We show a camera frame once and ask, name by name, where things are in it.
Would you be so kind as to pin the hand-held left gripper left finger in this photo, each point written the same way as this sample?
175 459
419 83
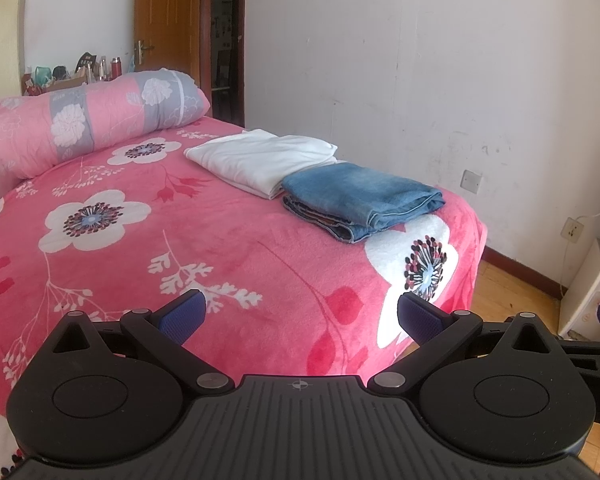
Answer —
182 317

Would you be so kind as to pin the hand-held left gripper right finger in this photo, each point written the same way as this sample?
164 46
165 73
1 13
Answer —
420 317

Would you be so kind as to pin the blue denim jeans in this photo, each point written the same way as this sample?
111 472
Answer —
360 190

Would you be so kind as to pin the white water dispenser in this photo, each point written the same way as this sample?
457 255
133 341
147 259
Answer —
587 290

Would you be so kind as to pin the white power socket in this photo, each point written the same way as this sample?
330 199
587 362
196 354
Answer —
572 230

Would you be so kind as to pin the red floral blanket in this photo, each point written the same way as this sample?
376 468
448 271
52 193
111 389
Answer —
255 260

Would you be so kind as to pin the white folded shirt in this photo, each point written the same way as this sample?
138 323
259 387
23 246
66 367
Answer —
260 160

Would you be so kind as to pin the pink floral rolled quilt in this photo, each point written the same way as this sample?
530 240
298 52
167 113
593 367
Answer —
30 125

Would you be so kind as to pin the cardboard box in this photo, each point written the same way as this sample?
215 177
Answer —
75 84

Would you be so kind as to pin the red thermos bottle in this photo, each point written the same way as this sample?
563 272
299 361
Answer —
116 69

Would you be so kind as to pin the dark packet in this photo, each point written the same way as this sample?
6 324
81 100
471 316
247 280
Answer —
85 62

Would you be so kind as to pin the teal container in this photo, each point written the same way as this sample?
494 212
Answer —
42 76

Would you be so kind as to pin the brown wooden door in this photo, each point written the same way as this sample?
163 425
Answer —
167 10

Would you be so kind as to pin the white wall switch plate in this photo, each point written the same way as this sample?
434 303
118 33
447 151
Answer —
472 181

